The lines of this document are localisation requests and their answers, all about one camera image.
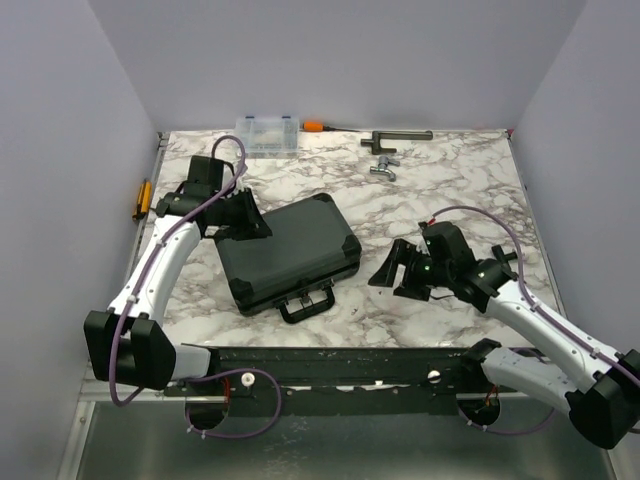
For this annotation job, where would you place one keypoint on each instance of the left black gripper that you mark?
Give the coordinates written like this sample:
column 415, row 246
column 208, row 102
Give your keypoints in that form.
column 253, row 224

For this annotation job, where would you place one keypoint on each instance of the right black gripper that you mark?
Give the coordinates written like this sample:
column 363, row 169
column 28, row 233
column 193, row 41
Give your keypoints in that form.
column 401, row 252

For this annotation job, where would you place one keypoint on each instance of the black poker set case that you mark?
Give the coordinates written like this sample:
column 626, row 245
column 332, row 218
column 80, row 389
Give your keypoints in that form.
column 294, row 270

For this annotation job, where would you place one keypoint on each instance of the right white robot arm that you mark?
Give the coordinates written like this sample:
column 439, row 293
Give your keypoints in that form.
column 591, row 383

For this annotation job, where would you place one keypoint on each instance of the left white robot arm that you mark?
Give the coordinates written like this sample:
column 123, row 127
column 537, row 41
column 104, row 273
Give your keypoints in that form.
column 126, row 342

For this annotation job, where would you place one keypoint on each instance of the black T-shaped pipe fitting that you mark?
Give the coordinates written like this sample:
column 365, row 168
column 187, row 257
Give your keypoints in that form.
column 505, row 255

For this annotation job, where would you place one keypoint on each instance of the clear plastic organizer box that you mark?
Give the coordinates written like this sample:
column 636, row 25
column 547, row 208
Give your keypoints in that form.
column 268, row 137

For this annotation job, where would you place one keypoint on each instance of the orange black utility knife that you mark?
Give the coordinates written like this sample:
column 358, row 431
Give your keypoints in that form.
column 143, row 201

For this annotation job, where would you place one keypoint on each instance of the silver metal tap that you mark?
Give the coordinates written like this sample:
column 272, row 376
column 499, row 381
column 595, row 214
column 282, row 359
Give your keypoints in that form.
column 383, row 167

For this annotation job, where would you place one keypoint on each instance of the orange handled screwdriver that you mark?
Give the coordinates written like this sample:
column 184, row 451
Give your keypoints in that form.
column 318, row 127

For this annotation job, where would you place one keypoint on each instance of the grey metal door handle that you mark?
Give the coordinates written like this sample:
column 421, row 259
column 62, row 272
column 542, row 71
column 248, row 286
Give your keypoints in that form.
column 377, row 136

